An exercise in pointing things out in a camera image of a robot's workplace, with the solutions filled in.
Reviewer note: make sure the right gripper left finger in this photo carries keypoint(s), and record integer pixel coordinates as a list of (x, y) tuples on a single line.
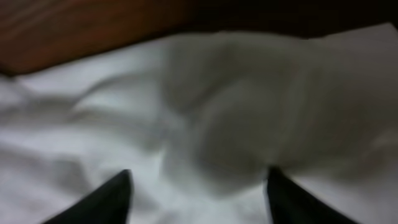
[(108, 204)]

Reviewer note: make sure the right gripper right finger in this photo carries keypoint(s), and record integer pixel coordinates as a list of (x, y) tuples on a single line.
[(291, 204)]

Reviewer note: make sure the white t-shirt with print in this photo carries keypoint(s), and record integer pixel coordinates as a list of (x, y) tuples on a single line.
[(200, 119)]

